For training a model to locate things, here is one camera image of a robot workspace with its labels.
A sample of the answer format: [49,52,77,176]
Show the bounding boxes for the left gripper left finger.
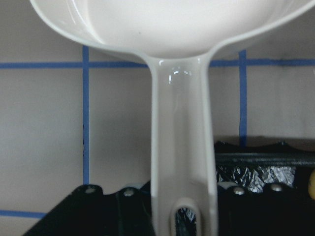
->
[24,182,154,236]

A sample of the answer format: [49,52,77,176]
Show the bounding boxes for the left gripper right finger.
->
[218,183,315,236]

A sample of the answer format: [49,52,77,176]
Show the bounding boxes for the yellow sponge piece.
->
[308,170,315,200]

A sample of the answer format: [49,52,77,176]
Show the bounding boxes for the beige plastic dustpan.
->
[31,0,315,236]

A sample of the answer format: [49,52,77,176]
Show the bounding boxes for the pink bin with black bag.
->
[172,140,315,227]

